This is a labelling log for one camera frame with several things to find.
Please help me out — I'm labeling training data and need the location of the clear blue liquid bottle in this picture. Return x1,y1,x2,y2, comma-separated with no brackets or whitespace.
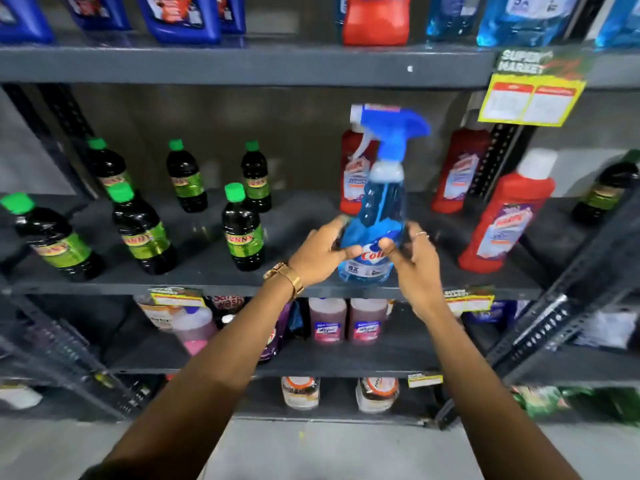
426,0,484,41
476,0,582,48
594,0,640,48

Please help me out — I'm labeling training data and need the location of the clear jar orange label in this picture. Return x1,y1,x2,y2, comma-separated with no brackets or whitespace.
355,377,400,415
280,377,321,412

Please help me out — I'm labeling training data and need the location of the group of dark green-capped bottles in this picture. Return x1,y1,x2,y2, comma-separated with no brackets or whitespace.
0,138,273,283

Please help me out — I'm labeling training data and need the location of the white container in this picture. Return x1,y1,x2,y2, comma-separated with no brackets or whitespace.
0,384,44,411

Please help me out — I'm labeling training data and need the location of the grey metal shelf rack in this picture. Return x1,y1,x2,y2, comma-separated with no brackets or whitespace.
0,32,640,429

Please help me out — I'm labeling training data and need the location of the person's left hand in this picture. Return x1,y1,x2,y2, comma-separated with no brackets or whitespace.
288,215,363,289

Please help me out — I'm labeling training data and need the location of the gold wristwatch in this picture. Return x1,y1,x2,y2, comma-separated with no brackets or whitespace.
263,263,306,302

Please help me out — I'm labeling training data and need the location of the blue refill pouch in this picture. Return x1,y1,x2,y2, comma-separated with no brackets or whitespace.
288,300,311,341

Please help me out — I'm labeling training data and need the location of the red plastic jug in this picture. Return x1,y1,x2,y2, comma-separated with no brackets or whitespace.
342,0,412,47

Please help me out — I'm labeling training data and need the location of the dark blue packet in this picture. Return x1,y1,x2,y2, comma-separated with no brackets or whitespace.
469,300,519,326

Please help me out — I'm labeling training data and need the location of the person's right forearm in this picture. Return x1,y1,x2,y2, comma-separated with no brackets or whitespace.
424,304,584,480

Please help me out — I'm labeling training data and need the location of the grey slotted metal rack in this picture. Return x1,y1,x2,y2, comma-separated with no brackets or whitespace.
434,185,640,430

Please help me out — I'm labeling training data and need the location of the dark liquid bottle green cap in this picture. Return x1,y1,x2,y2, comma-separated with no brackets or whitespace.
571,150,640,226

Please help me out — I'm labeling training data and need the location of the white orange refill pouch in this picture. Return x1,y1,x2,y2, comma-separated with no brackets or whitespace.
136,294,182,331

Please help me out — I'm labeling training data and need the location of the pink liquid bottle pink label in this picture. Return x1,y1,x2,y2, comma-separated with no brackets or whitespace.
348,298,389,345
308,298,348,346

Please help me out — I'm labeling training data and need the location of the dark blue plastic jug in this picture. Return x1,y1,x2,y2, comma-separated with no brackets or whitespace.
136,0,223,46
218,0,247,36
0,0,55,45
64,0,132,32

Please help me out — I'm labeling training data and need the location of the large yellow price sign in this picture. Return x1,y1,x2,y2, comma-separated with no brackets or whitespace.
478,47,597,128

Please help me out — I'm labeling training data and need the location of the pile of green packets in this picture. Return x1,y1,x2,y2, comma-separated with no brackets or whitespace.
511,385,640,426

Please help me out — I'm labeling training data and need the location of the white plastic bag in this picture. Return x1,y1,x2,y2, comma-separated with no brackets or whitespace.
574,309,639,351

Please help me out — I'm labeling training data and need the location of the purple refill pouch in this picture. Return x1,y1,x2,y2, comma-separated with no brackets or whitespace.
257,302,294,364

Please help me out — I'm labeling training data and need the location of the blue glass cleaner spray bottle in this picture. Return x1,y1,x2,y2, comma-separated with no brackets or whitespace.
338,104,432,286

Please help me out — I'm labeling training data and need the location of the person's right hand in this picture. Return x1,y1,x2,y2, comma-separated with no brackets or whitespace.
378,222,444,323

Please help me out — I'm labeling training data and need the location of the person's left forearm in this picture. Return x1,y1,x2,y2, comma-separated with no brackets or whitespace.
80,275,302,480

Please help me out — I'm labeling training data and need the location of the red cleaner bottle white cap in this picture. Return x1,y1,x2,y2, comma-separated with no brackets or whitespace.
431,110,494,215
339,125,380,216
458,148,559,274

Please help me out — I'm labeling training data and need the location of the white pouch red print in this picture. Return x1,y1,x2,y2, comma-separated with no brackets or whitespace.
209,295,246,326

